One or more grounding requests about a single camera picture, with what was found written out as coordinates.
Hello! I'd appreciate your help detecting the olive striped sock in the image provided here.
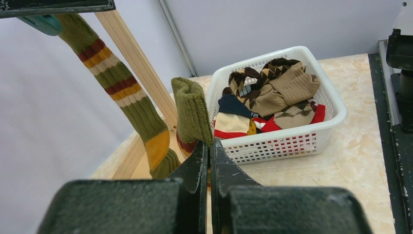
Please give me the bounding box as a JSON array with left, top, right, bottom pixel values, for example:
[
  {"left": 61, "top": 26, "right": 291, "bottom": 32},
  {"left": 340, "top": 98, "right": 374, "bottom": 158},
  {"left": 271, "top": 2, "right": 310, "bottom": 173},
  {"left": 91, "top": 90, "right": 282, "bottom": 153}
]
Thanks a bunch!
[
  {"left": 171, "top": 77, "right": 214, "bottom": 158},
  {"left": 56, "top": 14, "right": 180, "bottom": 179}
]

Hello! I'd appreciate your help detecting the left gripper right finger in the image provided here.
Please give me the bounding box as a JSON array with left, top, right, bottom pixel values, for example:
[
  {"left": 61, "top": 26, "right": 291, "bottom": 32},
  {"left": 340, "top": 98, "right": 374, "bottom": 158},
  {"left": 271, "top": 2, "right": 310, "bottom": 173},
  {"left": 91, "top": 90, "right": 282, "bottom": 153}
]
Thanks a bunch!
[{"left": 210, "top": 139, "right": 372, "bottom": 234}]

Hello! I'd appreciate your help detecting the red white striped sock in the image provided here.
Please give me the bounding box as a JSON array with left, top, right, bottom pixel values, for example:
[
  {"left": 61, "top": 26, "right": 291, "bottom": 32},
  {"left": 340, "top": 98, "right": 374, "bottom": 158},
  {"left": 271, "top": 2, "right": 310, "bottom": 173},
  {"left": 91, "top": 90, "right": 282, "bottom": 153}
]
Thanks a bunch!
[{"left": 251, "top": 104, "right": 326, "bottom": 133}]

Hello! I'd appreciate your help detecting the teal clip holding sock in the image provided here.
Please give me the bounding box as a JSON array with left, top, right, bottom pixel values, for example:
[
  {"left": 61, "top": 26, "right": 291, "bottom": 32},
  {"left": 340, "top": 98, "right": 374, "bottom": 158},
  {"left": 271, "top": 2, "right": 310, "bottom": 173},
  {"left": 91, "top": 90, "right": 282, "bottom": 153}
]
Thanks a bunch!
[{"left": 18, "top": 15, "right": 62, "bottom": 36}]

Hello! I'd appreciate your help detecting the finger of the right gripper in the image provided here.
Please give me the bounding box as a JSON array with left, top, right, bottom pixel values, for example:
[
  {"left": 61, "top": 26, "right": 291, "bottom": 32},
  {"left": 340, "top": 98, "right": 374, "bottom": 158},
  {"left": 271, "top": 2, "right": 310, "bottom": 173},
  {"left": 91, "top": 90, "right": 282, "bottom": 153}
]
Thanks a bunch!
[{"left": 0, "top": 0, "right": 116, "bottom": 18}]

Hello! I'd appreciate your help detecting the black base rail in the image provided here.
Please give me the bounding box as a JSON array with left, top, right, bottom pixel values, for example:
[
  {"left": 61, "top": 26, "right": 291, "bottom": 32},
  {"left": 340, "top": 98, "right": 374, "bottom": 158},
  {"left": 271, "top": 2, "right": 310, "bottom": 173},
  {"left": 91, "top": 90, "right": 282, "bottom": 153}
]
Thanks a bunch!
[{"left": 368, "top": 29, "right": 413, "bottom": 234}]

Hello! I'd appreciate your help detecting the tan ribbed sock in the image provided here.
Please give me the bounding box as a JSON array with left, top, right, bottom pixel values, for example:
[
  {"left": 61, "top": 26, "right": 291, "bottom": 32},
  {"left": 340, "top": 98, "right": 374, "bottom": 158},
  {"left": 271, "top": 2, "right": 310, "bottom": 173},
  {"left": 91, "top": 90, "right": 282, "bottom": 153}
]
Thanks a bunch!
[{"left": 250, "top": 62, "right": 320, "bottom": 117}]

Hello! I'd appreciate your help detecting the navy blue sock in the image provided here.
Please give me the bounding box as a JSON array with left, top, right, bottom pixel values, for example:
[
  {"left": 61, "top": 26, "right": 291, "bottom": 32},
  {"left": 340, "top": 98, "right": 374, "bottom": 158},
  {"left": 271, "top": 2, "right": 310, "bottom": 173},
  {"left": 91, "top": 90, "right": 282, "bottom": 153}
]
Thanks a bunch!
[{"left": 218, "top": 95, "right": 252, "bottom": 118}]

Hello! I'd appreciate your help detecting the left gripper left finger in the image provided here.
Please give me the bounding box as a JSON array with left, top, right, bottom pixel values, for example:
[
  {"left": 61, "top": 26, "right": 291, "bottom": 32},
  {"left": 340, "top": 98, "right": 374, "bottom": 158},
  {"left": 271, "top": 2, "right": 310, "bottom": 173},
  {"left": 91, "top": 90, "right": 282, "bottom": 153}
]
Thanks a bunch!
[{"left": 37, "top": 142, "right": 208, "bottom": 234}]

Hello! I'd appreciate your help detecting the white plastic laundry basket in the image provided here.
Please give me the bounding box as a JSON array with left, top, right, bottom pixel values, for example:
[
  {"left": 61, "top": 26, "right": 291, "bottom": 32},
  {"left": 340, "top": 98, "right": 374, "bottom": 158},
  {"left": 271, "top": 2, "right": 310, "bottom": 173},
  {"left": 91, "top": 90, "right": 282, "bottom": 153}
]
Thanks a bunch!
[{"left": 206, "top": 46, "right": 347, "bottom": 164}]

